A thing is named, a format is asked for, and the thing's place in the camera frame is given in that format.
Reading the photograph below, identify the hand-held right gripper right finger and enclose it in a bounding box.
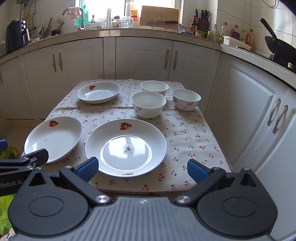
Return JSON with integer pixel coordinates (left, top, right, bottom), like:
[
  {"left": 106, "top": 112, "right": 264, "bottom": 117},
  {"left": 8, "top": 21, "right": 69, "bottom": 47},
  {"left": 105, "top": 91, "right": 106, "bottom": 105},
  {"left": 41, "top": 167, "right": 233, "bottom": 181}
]
[{"left": 174, "top": 159, "right": 263, "bottom": 206}]

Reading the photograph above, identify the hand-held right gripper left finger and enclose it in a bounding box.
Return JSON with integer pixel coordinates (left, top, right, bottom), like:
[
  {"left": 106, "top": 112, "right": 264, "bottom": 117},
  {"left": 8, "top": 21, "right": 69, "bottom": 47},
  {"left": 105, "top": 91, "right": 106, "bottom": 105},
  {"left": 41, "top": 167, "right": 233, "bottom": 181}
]
[{"left": 25, "top": 157, "right": 114, "bottom": 207}]

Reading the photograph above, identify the white plate fruit print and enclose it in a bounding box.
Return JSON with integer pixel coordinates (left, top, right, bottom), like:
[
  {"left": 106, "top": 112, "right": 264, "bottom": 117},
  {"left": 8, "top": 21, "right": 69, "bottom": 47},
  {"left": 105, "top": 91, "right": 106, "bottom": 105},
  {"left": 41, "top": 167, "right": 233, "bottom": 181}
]
[
  {"left": 77, "top": 82, "right": 121, "bottom": 104},
  {"left": 24, "top": 116, "right": 83, "bottom": 164},
  {"left": 85, "top": 119, "right": 167, "bottom": 178}
]

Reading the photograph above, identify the white bowl pink flower print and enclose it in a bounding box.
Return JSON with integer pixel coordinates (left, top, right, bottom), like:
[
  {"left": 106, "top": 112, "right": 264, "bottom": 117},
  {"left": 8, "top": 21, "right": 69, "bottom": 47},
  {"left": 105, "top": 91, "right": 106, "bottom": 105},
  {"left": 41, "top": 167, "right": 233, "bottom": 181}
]
[
  {"left": 141, "top": 80, "right": 169, "bottom": 97},
  {"left": 131, "top": 91, "right": 167, "bottom": 119},
  {"left": 172, "top": 89, "right": 201, "bottom": 112}
]

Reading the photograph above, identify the yellow green cloth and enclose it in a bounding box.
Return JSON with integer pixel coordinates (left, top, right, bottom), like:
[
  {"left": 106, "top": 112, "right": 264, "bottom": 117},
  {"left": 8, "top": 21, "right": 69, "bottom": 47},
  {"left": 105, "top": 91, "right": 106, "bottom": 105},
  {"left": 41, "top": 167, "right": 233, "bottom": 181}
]
[{"left": 0, "top": 146, "right": 20, "bottom": 160}]

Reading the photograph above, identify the green printed bag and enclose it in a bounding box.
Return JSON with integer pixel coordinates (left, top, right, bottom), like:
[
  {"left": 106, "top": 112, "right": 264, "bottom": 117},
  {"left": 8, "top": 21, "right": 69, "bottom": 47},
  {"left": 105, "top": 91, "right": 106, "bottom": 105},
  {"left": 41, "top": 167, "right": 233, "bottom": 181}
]
[{"left": 0, "top": 194, "right": 16, "bottom": 232}]

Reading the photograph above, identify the cherry print tablecloth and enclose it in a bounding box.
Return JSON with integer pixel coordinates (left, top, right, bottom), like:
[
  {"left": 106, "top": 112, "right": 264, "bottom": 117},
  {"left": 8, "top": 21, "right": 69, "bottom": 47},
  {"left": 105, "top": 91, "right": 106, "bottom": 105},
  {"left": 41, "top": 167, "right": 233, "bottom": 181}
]
[{"left": 21, "top": 79, "right": 232, "bottom": 192}]

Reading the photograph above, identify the black air fryer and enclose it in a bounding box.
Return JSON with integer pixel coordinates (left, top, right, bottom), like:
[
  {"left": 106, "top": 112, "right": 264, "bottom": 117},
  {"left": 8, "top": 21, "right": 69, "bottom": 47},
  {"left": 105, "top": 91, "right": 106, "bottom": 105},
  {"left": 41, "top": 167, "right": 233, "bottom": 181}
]
[{"left": 5, "top": 20, "right": 30, "bottom": 54}]

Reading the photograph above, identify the wooden spatula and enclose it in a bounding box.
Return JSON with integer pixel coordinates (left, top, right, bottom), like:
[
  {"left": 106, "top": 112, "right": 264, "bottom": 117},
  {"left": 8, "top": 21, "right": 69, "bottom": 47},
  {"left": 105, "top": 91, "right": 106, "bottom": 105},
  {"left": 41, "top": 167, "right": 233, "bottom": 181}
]
[{"left": 45, "top": 17, "right": 53, "bottom": 35}]

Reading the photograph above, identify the white plastic tub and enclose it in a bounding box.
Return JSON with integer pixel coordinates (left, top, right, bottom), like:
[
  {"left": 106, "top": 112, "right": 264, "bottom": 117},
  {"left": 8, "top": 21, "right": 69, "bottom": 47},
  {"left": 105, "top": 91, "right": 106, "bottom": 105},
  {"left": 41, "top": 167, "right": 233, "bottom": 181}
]
[{"left": 223, "top": 35, "right": 253, "bottom": 52}]

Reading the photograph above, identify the black gas stove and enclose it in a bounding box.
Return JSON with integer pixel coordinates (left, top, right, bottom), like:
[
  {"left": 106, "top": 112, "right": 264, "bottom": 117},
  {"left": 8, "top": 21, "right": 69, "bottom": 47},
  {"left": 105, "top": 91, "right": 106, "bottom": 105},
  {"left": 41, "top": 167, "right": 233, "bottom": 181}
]
[{"left": 254, "top": 50, "right": 296, "bottom": 75}]

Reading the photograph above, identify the steel kitchen faucet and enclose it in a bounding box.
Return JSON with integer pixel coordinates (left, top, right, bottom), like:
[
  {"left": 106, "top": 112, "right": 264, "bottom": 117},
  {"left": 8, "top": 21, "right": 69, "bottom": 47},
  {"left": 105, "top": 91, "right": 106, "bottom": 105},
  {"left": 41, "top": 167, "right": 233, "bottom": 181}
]
[{"left": 62, "top": 7, "right": 86, "bottom": 31}]

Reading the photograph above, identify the plastic bag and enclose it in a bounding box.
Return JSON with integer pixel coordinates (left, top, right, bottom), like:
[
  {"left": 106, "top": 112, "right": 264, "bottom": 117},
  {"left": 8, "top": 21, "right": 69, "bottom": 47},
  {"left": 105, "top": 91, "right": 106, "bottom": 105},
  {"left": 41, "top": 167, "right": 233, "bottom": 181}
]
[{"left": 178, "top": 23, "right": 191, "bottom": 35}]

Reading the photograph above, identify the yellow oil bottle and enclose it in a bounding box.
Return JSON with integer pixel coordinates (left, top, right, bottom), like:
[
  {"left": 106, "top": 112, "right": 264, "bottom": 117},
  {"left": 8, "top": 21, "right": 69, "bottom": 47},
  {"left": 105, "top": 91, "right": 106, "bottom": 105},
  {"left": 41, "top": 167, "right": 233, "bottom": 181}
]
[{"left": 245, "top": 28, "right": 255, "bottom": 51}]

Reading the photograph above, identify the dark sauce bottle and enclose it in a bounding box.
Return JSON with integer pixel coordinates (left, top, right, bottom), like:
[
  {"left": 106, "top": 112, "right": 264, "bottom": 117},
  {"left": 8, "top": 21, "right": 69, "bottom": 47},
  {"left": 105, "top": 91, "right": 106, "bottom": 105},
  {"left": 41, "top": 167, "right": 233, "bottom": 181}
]
[{"left": 190, "top": 15, "right": 198, "bottom": 36}]

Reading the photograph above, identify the pink dish cloth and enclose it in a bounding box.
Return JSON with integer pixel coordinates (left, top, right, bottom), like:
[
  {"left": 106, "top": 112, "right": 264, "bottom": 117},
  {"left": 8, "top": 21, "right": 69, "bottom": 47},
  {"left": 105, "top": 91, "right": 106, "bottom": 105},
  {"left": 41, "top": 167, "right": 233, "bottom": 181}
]
[{"left": 67, "top": 7, "right": 81, "bottom": 20}]

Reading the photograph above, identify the dark knife block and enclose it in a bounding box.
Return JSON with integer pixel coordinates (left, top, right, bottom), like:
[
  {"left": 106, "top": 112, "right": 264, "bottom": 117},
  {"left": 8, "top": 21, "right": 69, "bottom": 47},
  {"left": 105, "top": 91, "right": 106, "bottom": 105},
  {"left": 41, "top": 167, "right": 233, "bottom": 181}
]
[{"left": 195, "top": 9, "right": 211, "bottom": 32}]

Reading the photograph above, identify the glass pitcher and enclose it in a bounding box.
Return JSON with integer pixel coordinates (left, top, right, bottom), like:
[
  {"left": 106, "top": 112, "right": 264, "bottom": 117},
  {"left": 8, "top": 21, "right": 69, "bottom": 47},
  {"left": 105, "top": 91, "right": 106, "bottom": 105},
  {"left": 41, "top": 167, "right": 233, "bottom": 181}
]
[{"left": 120, "top": 16, "right": 134, "bottom": 28}]

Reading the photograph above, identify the black wok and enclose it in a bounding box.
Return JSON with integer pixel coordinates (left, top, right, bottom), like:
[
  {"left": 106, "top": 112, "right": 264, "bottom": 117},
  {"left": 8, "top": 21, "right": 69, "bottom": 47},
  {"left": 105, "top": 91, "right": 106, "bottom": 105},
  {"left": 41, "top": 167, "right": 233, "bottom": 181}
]
[{"left": 259, "top": 18, "right": 296, "bottom": 67}]

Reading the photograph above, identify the kitchen window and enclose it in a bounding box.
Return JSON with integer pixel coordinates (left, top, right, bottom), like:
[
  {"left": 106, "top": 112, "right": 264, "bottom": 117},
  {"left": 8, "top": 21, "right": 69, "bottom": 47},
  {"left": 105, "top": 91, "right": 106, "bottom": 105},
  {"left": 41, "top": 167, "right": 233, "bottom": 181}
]
[{"left": 75, "top": 0, "right": 176, "bottom": 24}]

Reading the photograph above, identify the wooden cutting board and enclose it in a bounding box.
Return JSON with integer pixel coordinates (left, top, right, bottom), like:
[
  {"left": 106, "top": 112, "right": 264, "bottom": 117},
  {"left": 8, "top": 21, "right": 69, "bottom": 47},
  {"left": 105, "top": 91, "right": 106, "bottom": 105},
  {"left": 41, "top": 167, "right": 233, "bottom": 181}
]
[{"left": 139, "top": 6, "right": 180, "bottom": 30}]

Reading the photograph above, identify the orange bottle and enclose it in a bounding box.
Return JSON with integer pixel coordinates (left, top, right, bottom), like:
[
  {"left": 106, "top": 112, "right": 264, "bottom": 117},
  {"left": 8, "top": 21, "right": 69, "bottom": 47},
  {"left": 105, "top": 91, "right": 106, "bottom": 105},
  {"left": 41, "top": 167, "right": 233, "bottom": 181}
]
[{"left": 130, "top": 1, "right": 139, "bottom": 19}]

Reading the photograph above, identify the red handled bottle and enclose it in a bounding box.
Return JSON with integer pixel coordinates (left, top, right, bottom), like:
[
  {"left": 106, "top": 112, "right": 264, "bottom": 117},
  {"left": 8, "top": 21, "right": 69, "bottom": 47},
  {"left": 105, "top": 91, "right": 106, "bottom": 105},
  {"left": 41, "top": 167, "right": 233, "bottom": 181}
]
[{"left": 231, "top": 25, "right": 241, "bottom": 40}]

